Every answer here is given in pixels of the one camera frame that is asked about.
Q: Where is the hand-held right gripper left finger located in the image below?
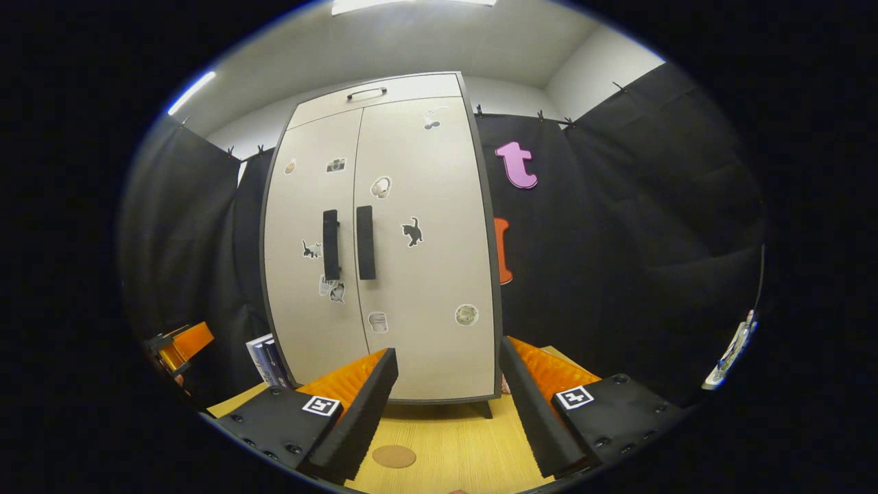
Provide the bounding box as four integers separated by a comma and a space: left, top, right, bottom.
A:
216, 348, 400, 486

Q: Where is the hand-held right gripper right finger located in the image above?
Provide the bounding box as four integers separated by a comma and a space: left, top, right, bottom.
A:
497, 336, 687, 480

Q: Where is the white cabinet door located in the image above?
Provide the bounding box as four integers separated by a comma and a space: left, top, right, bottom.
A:
263, 108, 371, 385
353, 96, 498, 401

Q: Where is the round cork coaster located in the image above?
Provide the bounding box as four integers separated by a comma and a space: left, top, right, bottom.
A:
372, 445, 417, 469

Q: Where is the black backdrop cloth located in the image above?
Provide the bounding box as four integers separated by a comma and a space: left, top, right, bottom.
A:
117, 62, 768, 412

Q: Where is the white side tray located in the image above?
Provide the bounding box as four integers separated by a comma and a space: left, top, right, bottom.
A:
702, 309, 759, 392

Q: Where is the small ceiling light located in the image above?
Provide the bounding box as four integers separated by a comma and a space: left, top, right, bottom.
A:
167, 71, 217, 116

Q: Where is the white cabinet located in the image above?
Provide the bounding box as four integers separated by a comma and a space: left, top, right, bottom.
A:
259, 71, 503, 419

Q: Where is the large ceiling light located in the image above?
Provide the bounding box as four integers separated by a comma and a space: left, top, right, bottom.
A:
331, 0, 498, 16

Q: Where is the black cabinet door handle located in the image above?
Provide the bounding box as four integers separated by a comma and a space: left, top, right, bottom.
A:
355, 205, 377, 281
322, 209, 342, 281

